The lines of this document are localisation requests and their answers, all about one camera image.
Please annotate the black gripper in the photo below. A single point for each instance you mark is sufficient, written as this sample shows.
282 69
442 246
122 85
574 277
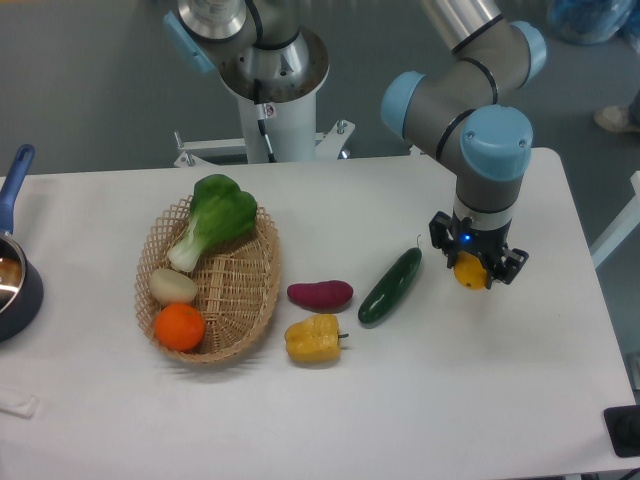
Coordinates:
452 236

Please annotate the yellow mango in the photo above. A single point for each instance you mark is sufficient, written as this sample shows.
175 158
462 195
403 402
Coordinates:
469 271

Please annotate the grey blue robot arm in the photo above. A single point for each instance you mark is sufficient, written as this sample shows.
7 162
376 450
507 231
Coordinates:
274 67

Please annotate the green cucumber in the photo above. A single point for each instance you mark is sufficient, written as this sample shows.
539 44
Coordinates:
391 288

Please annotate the purple sweet potato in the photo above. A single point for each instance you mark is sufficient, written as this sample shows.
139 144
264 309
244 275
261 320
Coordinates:
324 296

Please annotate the white shoe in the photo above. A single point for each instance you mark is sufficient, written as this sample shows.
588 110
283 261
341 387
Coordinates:
615 119

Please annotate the yellow bell pepper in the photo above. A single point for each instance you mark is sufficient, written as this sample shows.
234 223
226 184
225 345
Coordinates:
315 339

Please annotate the black device at table edge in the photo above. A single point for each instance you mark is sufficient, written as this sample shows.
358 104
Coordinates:
623 429

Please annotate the woven wicker basket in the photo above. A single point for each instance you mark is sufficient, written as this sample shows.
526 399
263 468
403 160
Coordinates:
238 286

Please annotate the blue plastic bag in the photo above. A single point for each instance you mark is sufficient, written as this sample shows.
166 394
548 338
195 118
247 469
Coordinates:
587 23

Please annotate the green bok choy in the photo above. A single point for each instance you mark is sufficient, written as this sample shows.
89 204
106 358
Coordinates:
220 211

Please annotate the orange fruit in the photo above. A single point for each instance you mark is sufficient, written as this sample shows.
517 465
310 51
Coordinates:
179 327

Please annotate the clear plastic wrapper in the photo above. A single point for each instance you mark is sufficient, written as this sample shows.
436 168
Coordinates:
17 403

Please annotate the white frame bar right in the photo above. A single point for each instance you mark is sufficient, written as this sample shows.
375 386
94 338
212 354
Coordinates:
619 228

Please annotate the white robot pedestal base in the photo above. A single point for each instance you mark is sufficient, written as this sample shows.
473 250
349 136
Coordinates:
272 132

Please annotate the blue handled saucepan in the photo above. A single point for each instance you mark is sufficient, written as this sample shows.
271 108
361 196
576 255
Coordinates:
22 290

